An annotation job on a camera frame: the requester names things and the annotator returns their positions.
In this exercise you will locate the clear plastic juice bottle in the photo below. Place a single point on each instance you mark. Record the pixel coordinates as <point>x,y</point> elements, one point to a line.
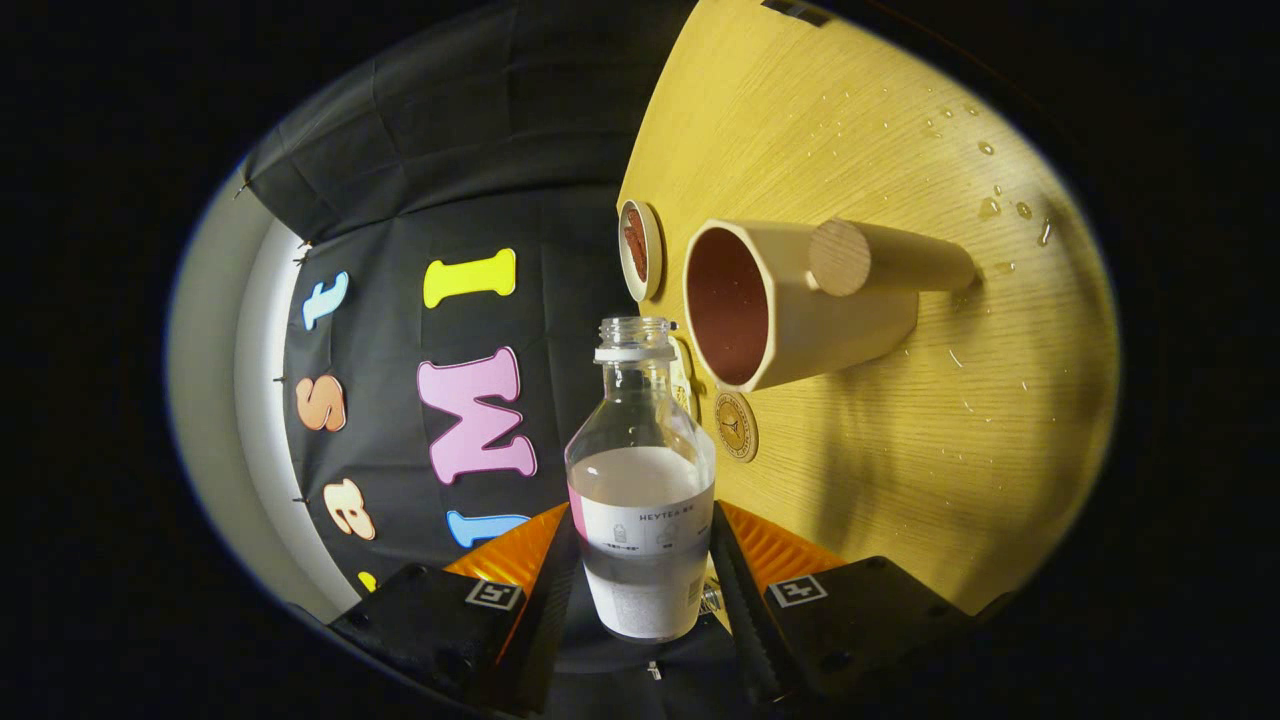
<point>640,540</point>

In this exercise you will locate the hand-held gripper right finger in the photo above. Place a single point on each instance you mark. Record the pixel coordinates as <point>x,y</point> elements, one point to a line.
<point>745,620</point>

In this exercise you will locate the black backdrop cloth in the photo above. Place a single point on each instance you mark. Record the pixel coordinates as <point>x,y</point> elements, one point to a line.
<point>480,150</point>

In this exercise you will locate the brown sausage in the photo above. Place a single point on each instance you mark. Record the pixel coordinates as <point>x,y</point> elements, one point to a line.
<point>637,264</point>
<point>634,228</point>

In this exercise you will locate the round white plate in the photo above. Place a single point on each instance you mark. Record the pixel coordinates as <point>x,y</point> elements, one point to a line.
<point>652,250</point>

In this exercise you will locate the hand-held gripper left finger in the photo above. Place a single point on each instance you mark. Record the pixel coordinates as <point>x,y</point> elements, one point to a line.
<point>545,640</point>

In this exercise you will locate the wooden table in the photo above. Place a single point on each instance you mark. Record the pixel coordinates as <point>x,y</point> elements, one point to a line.
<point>900,420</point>

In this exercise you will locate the round wooden coaster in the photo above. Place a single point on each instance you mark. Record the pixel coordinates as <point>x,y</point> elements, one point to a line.
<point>736,426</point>

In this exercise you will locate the black table edge clamp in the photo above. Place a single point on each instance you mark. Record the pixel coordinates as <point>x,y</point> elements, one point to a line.
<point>795,10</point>

